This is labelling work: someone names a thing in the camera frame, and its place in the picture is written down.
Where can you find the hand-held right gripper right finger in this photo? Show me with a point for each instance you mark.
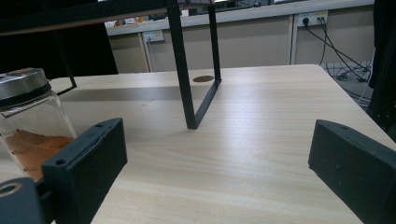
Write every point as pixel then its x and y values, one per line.
pixel 358 168

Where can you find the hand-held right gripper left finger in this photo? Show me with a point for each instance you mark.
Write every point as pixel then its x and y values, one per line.
pixel 90 161

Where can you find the glass jar of orange spice powder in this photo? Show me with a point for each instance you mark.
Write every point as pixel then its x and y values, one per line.
pixel 28 130

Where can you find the black metal rack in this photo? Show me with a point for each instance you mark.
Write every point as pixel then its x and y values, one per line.
pixel 182 62

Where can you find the black metal stand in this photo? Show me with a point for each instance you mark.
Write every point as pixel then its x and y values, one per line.
pixel 384 68

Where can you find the black curtain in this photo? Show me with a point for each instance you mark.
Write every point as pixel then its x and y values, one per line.
pixel 90 49

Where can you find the brown round table hole cover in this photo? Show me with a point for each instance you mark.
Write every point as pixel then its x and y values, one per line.
pixel 203 78

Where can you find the white wall socket with plugs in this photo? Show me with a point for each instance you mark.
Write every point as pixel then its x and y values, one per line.
pixel 313 18

